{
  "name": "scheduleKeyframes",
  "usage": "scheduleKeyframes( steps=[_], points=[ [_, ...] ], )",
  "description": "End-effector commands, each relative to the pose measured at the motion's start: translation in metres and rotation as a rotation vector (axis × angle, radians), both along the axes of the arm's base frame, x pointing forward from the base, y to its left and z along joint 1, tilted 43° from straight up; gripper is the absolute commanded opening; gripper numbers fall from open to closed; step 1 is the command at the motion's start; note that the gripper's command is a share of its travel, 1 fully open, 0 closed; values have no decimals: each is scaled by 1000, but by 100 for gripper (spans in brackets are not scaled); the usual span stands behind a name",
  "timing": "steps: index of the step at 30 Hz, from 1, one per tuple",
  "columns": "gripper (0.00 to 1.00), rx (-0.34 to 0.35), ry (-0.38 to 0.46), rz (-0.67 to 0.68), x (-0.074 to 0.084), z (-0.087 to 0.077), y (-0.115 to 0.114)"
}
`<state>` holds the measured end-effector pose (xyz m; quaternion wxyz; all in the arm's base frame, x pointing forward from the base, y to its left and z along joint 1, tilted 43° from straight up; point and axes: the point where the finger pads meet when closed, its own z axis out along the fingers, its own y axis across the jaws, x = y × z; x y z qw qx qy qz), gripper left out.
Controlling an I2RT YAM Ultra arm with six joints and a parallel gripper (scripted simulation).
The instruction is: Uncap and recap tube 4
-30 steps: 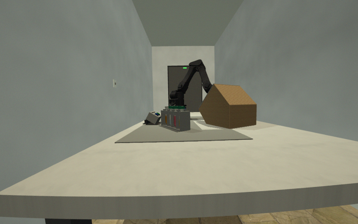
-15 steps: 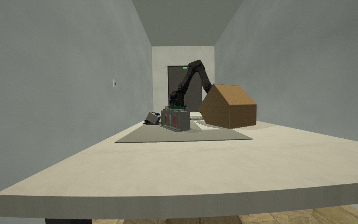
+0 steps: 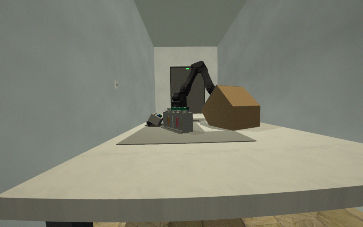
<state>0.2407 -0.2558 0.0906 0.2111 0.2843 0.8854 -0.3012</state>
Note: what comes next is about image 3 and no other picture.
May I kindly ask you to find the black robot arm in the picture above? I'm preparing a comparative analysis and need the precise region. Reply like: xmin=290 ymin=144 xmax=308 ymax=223
xmin=172 ymin=61 xmax=215 ymax=107

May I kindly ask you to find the grey sloping control panel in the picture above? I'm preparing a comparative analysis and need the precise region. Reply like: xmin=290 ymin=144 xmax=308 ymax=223
xmin=146 ymin=113 xmax=163 ymax=127

